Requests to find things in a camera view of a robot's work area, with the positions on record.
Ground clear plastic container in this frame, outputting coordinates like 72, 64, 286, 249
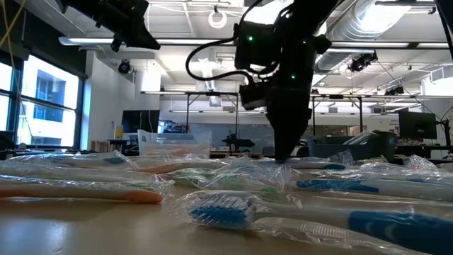
137, 129, 213, 159

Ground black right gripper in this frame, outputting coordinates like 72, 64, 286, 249
267, 35, 332, 164

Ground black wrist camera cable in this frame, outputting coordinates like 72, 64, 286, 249
185, 0, 265, 83

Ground large glass window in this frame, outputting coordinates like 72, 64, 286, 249
0, 52, 85, 149

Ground black monitor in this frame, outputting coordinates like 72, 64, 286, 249
121, 109, 161, 134
399, 110, 438, 140

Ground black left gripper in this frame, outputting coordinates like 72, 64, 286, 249
65, 0, 161, 53

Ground ceiling light strip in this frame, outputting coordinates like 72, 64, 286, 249
331, 41, 453, 50
58, 36, 236, 46

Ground teal plastic bin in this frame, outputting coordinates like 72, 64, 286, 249
306, 130, 397, 164

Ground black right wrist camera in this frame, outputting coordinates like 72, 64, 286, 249
239, 81, 269, 111

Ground white cable coil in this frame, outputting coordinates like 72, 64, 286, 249
207, 9, 228, 29

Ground wooden blocks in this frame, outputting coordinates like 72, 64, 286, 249
90, 140, 111, 152

